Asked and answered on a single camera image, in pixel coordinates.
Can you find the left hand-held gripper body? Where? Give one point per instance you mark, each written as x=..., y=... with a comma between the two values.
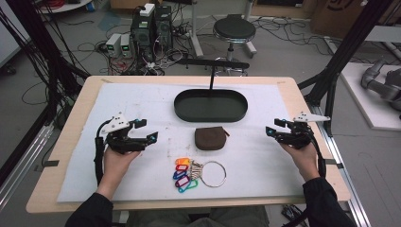
x=121, y=143

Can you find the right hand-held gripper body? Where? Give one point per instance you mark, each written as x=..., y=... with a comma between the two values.
x=298, y=137

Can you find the brown pouch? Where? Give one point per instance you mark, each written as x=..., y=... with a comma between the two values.
x=209, y=138

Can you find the black oval tray with hanger stand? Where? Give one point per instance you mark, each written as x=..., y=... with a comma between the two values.
x=210, y=107

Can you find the person's right hand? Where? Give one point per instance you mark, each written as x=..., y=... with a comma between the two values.
x=304, y=159

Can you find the person's left hand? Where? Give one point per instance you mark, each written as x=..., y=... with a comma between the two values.
x=116, y=167

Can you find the white table mat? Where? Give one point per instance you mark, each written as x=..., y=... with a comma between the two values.
x=151, y=107

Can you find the dark tape strip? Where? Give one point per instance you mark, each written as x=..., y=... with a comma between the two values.
x=334, y=163
x=50, y=163

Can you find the white platform board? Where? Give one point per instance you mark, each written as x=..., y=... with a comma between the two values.
x=362, y=97

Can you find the grey power supply unit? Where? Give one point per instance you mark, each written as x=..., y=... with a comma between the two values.
x=113, y=44
x=126, y=45

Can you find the white metal desk leg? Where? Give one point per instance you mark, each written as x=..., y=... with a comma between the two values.
x=249, y=47
x=195, y=31

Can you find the black computer tower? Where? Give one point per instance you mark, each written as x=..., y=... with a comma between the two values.
x=142, y=34
x=164, y=26

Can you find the person's legs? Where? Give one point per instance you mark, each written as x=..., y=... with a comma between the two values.
x=195, y=219

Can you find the black round stool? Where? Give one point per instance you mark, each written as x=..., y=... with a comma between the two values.
x=234, y=30

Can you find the white box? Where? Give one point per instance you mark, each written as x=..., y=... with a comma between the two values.
x=147, y=9

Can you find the cardboard box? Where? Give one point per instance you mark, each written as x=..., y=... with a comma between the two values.
x=356, y=15

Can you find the aluminium rail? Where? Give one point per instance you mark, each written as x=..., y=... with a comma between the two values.
x=22, y=160
x=350, y=186

